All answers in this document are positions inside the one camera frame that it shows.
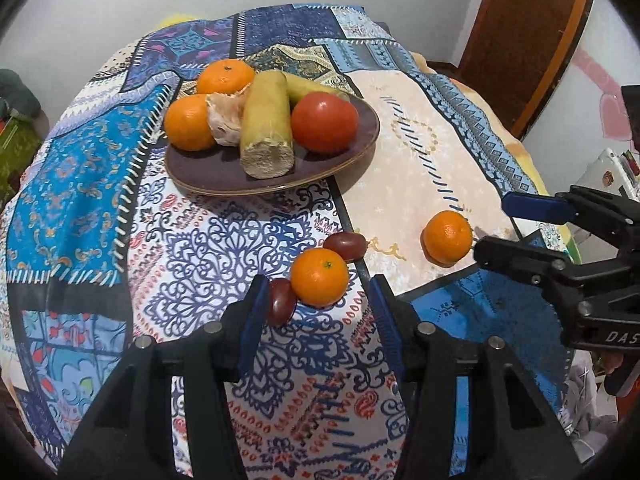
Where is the small mandarin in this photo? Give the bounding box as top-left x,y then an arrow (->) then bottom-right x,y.
290,247 -> 349,309
421,211 -> 473,266

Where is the red grape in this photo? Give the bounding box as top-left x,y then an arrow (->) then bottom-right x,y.
267,278 -> 297,327
322,231 -> 369,262

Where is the red tomato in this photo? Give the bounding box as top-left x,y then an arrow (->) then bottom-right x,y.
291,92 -> 359,155

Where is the sugarcane piece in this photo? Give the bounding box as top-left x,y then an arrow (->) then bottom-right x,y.
283,72 -> 350,106
240,70 -> 294,179

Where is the pomelo segment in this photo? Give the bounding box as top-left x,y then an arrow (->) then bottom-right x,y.
205,84 -> 250,148

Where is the right hand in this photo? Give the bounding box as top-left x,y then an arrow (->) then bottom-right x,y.
598,351 -> 624,375

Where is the yellow blanket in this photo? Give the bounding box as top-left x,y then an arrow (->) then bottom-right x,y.
409,49 -> 582,261

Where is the patterned patchwork tablecloth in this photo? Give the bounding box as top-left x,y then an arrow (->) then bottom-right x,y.
1,4 -> 570,479

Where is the brown wooden door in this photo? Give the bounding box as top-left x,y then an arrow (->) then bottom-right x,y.
459,0 -> 592,139

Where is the brown oval plate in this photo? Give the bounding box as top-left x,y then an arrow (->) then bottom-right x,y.
165,96 -> 380,197

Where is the large front orange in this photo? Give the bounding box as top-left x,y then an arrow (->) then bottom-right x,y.
164,94 -> 215,152

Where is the large orange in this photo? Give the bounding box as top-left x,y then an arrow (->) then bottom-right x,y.
196,58 -> 255,94
164,94 -> 215,152

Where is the large rear orange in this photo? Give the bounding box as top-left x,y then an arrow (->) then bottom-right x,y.
196,58 -> 255,94

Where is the grey plush toy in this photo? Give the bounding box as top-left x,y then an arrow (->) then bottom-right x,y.
0,68 -> 41,122

